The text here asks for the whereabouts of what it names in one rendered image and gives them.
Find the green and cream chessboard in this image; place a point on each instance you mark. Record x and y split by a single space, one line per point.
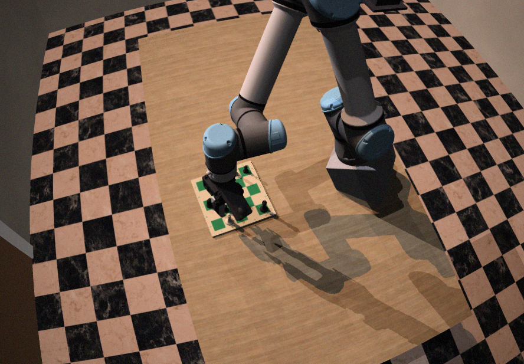
254 194

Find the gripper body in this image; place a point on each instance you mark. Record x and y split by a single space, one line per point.
212 189

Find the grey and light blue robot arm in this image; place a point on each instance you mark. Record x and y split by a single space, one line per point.
350 109

